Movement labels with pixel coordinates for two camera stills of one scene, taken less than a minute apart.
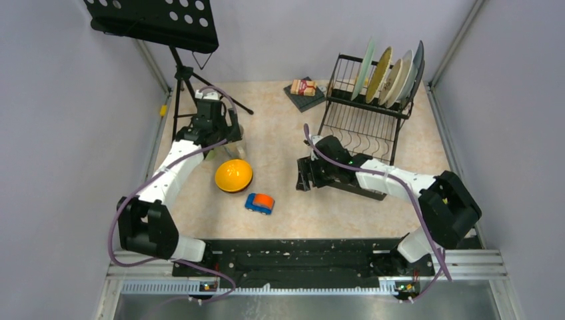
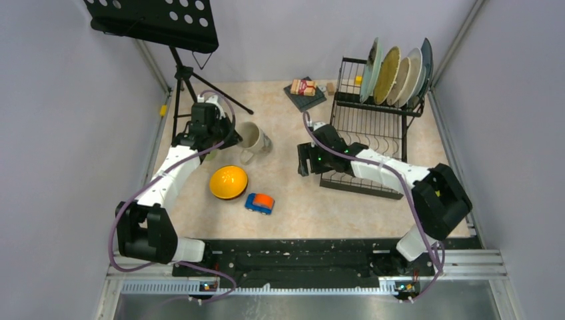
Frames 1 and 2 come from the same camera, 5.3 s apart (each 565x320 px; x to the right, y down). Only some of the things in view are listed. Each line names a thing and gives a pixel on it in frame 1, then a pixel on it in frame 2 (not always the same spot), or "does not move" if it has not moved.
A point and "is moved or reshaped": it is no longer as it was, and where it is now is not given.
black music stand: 188,25 does not move
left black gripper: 227,129 does not move
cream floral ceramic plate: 390,81 -> 400,83
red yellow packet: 304,87 does not move
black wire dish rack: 370,131 is moved or reshaped
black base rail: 304,260 does not move
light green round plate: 364,72 is moved or reshaped
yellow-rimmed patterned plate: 378,75 is moved or reshaped
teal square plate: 419,57 -> 428,63
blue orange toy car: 258,203 does not move
